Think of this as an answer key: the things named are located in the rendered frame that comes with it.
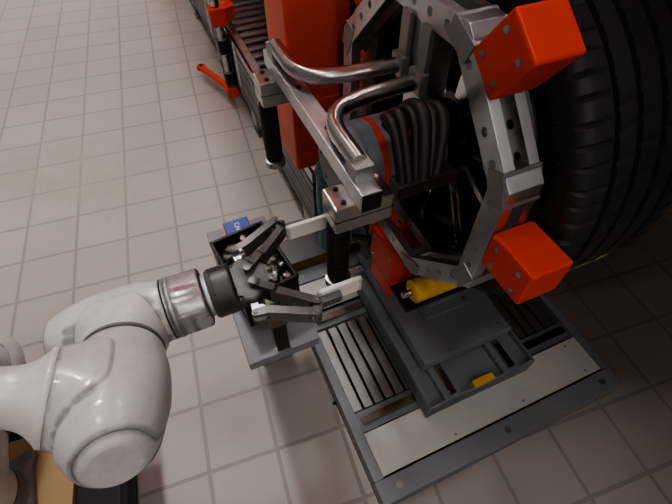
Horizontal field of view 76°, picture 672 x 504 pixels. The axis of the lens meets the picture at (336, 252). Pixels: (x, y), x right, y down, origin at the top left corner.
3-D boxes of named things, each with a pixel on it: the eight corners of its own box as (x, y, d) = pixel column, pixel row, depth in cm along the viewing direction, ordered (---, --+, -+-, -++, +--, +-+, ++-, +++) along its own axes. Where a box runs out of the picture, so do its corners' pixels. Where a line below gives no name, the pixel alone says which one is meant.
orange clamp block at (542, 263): (518, 247, 70) (556, 289, 65) (478, 262, 68) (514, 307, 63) (533, 218, 65) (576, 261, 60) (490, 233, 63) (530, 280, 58)
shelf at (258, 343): (319, 343, 103) (319, 338, 100) (251, 370, 99) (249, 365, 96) (265, 222, 127) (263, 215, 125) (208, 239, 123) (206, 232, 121)
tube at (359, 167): (478, 148, 61) (500, 78, 52) (354, 185, 56) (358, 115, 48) (415, 86, 71) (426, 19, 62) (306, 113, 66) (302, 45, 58)
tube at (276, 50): (408, 80, 72) (418, 13, 64) (301, 106, 67) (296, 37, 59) (363, 35, 82) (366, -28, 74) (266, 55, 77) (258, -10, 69)
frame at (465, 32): (475, 322, 89) (605, 72, 46) (448, 333, 87) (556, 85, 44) (362, 164, 120) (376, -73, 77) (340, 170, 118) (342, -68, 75)
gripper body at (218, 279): (208, 287, 68) (264, 268, 71) (221, 331, 63) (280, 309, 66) (196, 258, 62) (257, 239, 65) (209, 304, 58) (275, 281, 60)
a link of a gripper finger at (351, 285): (316, 290, 62) (318, 294, 61) (360, 274, 63) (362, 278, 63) (317, 301, 64) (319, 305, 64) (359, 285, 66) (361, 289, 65)
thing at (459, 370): (525, 371, 134) (536, 358, 126) (425, 418, 125) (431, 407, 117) (439, 256, 162) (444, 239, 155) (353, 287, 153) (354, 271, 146)
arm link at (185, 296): (184, 349, 62) (224, 334, 64) (165, 318, 55) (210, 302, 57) (173, 300, 68) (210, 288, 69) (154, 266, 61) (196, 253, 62)
